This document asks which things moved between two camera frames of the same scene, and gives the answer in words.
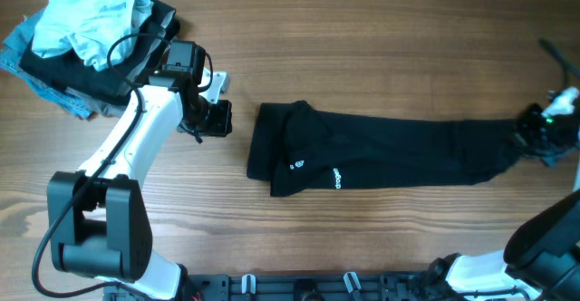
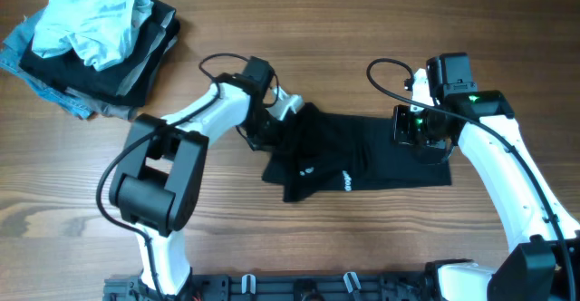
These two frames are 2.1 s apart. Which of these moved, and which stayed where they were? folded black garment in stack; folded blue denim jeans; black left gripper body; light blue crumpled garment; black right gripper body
Moved: black left gripper body; black right gripper body
Stayed: folded blue denim jeans; light blue crumpled garment; folded black garment in stack
